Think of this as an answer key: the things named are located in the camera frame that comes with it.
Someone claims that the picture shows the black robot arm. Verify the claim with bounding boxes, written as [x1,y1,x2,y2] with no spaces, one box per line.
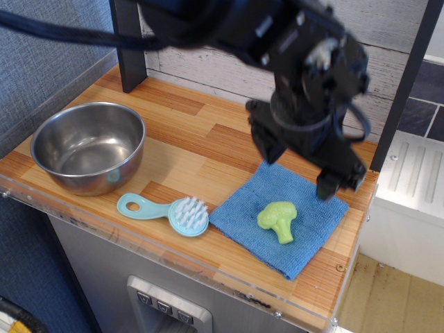
[139,1,370,200]

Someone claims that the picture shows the blue cloth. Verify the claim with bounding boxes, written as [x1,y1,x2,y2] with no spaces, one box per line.
[210,162,349,280]

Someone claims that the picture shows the clear acrylic edge guard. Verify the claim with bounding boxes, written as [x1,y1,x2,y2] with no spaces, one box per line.
[1,176,339,332]

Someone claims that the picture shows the black braided cable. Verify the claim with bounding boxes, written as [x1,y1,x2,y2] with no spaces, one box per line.
[0,9,164,52]

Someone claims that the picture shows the stainless steel bowl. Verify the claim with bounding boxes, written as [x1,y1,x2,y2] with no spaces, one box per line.
[30,102,146,196]

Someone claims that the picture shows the green toy broccoli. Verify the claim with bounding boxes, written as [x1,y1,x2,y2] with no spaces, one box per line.
[257,201,298,244]

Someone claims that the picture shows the black post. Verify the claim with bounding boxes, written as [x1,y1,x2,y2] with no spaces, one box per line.
[370,0,443,172]
[109,0,147,93]

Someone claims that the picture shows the white toy sink unit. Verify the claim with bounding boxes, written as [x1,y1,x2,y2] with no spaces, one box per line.
[359,131,443,285]

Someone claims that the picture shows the left black post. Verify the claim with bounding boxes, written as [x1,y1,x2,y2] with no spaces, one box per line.
[109,0,147,93]

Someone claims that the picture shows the teal dish brush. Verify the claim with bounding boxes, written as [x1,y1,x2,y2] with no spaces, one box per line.
[117,193,209,237]

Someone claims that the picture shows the silver dispenser panel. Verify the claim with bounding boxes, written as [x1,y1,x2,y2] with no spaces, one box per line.
[127,275,213,332]

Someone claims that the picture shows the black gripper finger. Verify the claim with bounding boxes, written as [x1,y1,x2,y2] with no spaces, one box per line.
[316,169,341,201]
[251,121,287,164]

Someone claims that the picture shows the grey toy fridge cabinet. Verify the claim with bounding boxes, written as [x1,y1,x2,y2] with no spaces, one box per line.
[50,217,330,332]

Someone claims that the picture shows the right black post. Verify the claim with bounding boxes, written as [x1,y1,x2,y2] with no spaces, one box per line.
[370,0,443,172]

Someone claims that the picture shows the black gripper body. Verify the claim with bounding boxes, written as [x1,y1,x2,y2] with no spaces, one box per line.
[246,100,367,191]

